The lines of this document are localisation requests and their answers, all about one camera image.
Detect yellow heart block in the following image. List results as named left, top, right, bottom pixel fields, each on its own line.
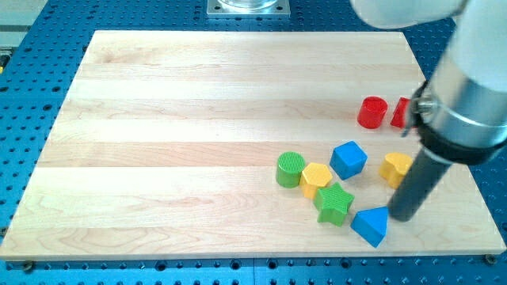
left=379, top=152, right=413, bottom=189

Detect red block behind arm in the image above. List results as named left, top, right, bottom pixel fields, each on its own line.
left=390, top=97, right=410, bottom=128

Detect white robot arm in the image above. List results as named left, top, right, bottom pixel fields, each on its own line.
left=351, top=0, right=506, bottom=165

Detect green cylinder block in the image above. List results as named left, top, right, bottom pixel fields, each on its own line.
left=276, top=151, right=306, bottom=188

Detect yellow hexagon block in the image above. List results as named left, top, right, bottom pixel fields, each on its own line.
left=299, top=162, right=333, bottom=200

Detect light wooden board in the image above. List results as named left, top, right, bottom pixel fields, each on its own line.
left=1, top=31, right=505, bottom=261

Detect blue cube block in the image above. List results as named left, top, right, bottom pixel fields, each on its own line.
left=330, top=141, right=368, bottom=180

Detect green star block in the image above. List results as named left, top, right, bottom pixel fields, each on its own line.
left=314, top=183, right=355, bottom=226

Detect red cylinder block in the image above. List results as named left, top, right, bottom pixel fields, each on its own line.
left=356, top=96, right=388, bottom=129

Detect blue triangle block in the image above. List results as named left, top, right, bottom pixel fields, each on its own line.
left=351, top=207, right=388, bottom=248

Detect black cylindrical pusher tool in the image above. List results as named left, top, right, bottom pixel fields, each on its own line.
left=387, top=147, right=453, bottom=222

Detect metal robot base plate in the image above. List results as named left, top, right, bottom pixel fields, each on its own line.
left=206, top=0, right=291, bottom=18

